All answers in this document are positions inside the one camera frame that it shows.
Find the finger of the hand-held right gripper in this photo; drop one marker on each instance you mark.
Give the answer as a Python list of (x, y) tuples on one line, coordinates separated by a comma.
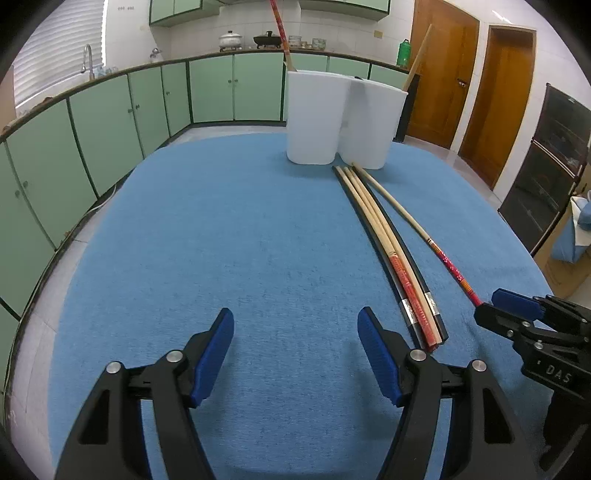
[(517, 302), (496, 321)]

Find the green bottle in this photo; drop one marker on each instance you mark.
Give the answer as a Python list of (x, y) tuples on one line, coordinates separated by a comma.
[(403, 53)]

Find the wooden chopstick red patterned end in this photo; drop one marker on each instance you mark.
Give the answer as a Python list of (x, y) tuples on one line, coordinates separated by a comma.
[(418, 228)]

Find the blue table mat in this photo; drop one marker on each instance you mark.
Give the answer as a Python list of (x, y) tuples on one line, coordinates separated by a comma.
[(240, 230)]

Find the wide white plastic container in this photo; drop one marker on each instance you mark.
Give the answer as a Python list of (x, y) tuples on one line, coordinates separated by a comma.
[(314, 115)]

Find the plain wooden chopstick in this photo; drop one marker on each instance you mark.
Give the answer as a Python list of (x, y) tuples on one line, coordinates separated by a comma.
[(418, 57)]

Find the narrow white plastic container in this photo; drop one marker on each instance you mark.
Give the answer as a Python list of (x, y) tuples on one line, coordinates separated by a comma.
[(374, 124)]

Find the white window blinds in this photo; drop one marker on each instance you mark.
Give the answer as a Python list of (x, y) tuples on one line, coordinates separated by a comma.
[(55, 50)]

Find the black chopstick silver band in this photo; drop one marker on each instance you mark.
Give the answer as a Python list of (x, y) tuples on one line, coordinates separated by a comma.
[(406, 249), (369, 240)]

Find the cardboard box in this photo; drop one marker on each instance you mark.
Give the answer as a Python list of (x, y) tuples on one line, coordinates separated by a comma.
[(561, 272)]

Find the wooden door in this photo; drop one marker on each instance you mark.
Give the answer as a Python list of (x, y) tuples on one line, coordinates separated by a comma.
[(498, 101), (443, 74)]

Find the black wok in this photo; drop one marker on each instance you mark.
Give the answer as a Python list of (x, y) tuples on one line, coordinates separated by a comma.
[(267, 40)]

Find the green upper kitchen cabinet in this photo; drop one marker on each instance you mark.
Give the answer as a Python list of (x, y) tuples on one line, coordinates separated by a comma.
[(346, 7), (175, 9)]

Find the green lower kitchen cabinets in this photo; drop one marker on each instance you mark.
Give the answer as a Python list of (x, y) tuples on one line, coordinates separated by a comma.
[(115, 115)]

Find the blue and white bag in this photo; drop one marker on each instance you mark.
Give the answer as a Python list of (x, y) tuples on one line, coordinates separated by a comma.
[(575, 230)]

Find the black glass display cabinet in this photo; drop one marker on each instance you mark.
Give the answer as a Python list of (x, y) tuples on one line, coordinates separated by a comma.
[(549, 170)]

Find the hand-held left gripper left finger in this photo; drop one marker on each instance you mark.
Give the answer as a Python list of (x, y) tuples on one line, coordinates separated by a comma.
[(213, 355)]

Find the bundle of chopsticks on table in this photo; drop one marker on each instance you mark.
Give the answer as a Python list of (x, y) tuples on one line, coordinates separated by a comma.
[(376, 226)]

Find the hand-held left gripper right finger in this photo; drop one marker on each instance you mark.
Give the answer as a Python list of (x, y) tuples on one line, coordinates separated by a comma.
[(376, 355)]

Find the chrome kitchen faucet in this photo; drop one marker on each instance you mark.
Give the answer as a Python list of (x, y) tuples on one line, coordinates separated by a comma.
[(87, 60)]

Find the silver cooking pot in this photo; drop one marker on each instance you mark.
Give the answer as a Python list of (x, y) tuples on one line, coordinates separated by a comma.
[(230, 40)]

